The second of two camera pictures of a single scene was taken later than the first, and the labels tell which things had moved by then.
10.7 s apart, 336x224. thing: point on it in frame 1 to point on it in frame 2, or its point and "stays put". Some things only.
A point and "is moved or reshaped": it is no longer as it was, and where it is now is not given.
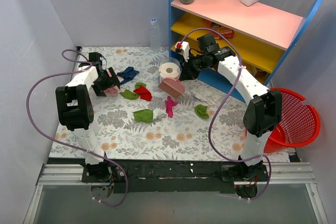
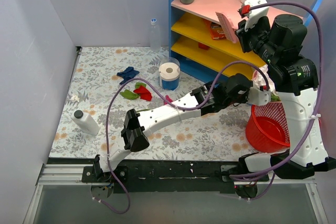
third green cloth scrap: (128, 95) stays put
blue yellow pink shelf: (262, 36) stays put
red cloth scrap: (145, 94) stays put
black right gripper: (189, 67) to (242, 36)
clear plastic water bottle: (155, 36) stays put
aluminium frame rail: (279, 174) stays put
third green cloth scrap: (138, 84) stays put
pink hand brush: (172, 86) to (230, 29)
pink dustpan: (112, 91) is moved or reshaped
